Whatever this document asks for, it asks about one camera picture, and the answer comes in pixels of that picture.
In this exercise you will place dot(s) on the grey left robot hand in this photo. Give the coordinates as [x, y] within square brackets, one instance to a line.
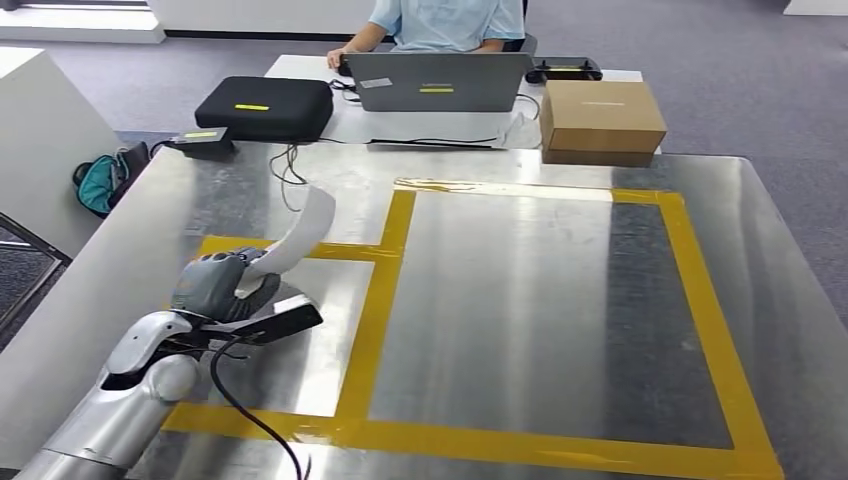
[212, 291]

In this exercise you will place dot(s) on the white mirror cover part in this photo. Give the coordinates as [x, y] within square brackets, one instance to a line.
[308, 232]

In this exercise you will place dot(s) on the person's left forearm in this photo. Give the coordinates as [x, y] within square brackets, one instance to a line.
[490, 46]

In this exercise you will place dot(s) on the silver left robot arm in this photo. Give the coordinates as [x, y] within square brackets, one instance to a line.
[119, 404]

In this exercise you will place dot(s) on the person's right forearm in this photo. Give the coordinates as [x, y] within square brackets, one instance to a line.
[368, 40]

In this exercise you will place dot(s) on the steel workbench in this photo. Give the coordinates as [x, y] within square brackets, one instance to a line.
[530, 298]

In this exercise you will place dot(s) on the small black box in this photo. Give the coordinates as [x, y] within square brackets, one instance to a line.
[202, 142]

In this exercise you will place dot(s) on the teal and black backpack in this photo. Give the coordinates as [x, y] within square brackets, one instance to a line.
[99, 185]

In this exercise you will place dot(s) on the yellow tape outline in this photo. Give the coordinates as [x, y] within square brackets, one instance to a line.
[384, 298]

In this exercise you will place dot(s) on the black zip case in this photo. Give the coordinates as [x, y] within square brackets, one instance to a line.
[265, 109]

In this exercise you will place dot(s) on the white desk with metal legs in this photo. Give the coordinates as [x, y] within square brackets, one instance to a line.
[46, 146]

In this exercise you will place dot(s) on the black computer mouse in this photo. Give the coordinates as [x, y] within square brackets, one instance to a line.
[345, 67]

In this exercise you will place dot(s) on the grey laptop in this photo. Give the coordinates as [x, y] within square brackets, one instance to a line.
[437, 83]

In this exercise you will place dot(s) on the person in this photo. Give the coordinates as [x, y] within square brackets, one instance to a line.
[450, 23]

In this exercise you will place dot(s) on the black handheld controller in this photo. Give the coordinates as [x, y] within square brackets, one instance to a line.
[563, 68]

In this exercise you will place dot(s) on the brown cardboard box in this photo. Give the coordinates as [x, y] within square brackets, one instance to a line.
[603, 116]

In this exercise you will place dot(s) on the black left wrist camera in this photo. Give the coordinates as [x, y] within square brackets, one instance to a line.
[278, 324]

